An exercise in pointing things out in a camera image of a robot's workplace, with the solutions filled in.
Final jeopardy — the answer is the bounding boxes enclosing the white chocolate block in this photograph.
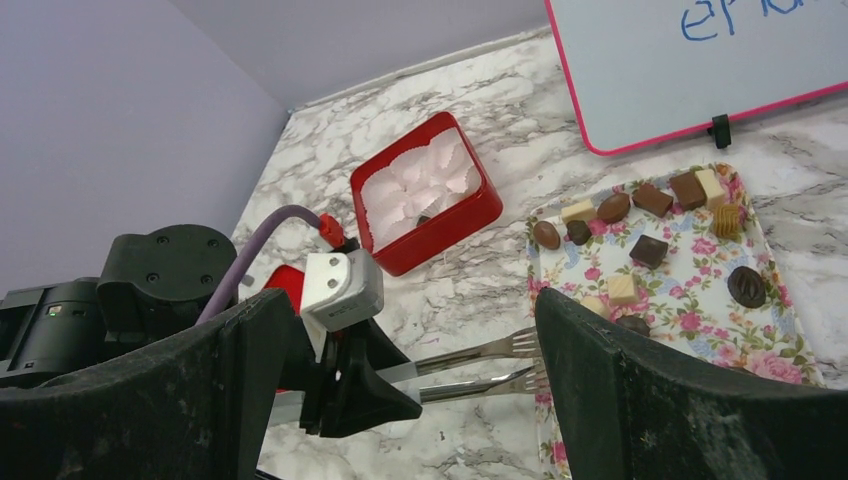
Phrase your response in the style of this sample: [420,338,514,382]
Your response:
[560,199,597,225]

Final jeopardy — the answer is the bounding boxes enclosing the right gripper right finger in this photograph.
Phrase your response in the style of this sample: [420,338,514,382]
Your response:
[535,288,847,479]

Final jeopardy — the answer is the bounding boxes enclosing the dark round chocolate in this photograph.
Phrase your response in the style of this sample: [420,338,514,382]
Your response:
[727,266,767,309]

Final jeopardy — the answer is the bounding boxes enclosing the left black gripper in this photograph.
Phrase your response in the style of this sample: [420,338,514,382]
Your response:
[297,318,422,438]

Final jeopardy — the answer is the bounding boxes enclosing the dark oval chocolate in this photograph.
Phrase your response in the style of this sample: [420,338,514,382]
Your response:
[597,192,631,225]

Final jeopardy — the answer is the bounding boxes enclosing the milk chocolate square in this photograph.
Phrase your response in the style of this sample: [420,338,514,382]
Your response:
[632,183,674,218]

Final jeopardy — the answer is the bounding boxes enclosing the dark square chocolate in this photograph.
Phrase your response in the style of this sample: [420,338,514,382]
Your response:
[629,235,669,270]

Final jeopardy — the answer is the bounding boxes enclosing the red chocolate box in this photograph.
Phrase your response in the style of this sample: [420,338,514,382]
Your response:
[350,111,503,277]

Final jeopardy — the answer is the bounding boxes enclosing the white chocolate cube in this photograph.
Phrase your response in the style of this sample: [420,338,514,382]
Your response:
[580,295,611,320]

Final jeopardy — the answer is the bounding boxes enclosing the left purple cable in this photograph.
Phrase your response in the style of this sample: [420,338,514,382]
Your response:
[195,203,347,327]

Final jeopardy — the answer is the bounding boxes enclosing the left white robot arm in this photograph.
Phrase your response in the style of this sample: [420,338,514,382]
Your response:
[1,216,422,438]

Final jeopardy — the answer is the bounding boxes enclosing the dark leaf chocolate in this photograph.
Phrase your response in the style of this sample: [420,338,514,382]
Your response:
[615,315,651,338]

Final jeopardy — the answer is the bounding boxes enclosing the caramel swirl chocolate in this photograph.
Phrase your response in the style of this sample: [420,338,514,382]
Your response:
[711,203,741,240]

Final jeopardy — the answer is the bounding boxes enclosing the small dark chocolate cup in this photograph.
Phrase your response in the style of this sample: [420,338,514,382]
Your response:
[566,220,593,246]

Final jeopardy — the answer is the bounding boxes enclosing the metal serving tongs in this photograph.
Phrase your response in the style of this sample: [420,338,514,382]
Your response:
[378,327,549,405]

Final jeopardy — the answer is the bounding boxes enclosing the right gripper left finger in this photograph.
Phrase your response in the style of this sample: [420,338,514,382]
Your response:
[1,289,305,479]

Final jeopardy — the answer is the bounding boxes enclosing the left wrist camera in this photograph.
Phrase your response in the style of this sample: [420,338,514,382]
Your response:
[300,249,384,335]

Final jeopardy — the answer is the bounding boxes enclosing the cream white chocolate bar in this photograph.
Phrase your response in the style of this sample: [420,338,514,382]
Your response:
[695,169,726,211]

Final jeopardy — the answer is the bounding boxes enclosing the floral serving tray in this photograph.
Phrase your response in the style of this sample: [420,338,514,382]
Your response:
[525,162,829,480]

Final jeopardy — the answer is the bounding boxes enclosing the milk chocolate rectangle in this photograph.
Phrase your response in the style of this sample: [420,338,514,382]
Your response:
[669,171,706,211]

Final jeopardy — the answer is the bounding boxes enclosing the brown oval chocolate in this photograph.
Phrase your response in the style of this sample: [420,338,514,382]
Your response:
[532,221,562,251]

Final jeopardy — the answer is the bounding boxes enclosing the red box lid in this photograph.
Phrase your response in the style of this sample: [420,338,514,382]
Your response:
[263,265,305,315]

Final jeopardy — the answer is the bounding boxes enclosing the white square chocolate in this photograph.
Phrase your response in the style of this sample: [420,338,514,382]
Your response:
[606,274,640,306]

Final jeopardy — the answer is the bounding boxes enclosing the pink framed whiteboard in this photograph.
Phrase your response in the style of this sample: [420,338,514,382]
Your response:
[546,0,847,155]

